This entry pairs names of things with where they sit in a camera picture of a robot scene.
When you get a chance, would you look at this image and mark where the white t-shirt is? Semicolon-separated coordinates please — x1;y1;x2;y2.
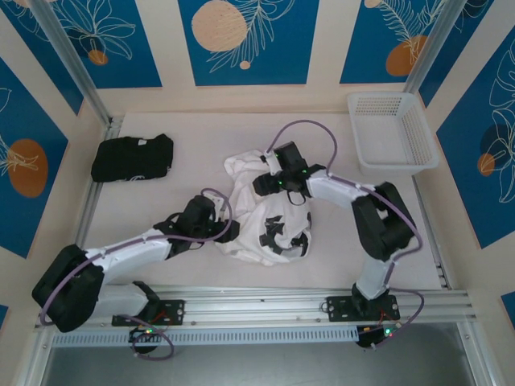
215;148;314;267

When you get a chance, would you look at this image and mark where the folded black t-shirt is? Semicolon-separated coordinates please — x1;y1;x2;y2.
90;133;175;184

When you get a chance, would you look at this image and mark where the white perforated plastic basket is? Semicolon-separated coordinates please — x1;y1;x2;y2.
346;91;440;177

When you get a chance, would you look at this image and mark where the small electronics board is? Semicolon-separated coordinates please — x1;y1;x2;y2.
356;323;404;350
128;325;163;343

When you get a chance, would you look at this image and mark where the thin black wire loop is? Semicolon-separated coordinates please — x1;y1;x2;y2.
284;188;307;207

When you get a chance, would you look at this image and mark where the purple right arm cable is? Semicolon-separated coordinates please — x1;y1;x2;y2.
266;119;426;350

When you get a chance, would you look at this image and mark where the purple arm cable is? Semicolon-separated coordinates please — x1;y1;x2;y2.
39;187;233;359
266;119;426;350

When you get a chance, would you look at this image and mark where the blue floral wall panel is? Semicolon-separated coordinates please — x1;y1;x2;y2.
51;0;163;90
0;0;84;117
178;0;321;87
418;0;515;108
340;0;448;85
0;57;69;260
436;38;515;250

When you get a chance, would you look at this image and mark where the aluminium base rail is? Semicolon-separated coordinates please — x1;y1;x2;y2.
34;285;472;331

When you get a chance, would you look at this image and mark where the white slotted cable duct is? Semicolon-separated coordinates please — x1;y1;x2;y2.
51;326;360;347

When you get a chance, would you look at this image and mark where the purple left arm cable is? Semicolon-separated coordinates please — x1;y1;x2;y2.
39;187;233;359

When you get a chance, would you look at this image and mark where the aluminium frame post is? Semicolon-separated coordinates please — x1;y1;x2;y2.
403;0;472;94
28;0;113;128

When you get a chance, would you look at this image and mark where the aluminium frame bar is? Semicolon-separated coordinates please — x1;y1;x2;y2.
456;321;498;386
15;327;56;386

